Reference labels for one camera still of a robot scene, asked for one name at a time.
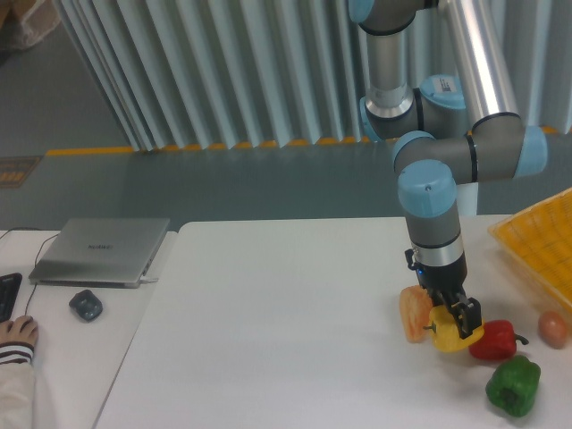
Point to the silver laptop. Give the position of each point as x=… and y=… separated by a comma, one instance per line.
x=101, y=252

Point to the white striped sleeve forearm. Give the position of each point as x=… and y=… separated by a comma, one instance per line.
x=17, y=385

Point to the brown onion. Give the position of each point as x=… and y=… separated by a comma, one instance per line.
x=553, y=329

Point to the dark earbud case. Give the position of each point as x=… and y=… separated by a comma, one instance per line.
x=86, y=305

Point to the green bell pepper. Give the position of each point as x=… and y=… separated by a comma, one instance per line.
x=513, y=386

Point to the yellow wicker basket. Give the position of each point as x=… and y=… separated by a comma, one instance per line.
x=538, y=239

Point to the person's hand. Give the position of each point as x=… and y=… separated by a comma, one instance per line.
x=7, y=334

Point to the black computer mouse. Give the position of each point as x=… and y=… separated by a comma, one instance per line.
x=26, y=330

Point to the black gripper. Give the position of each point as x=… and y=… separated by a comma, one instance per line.
x=444, y=285

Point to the orange toast slice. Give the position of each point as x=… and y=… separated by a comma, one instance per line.
x=415, y=306

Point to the black keyboard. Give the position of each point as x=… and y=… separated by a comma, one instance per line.
x=9, y=290

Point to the yellow bell pepper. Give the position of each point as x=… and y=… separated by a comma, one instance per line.
x=445, y=334

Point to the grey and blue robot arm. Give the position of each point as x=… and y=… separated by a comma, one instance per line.
x=450, y=131

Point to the red bell pepper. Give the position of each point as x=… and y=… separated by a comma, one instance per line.
x=499, y=341

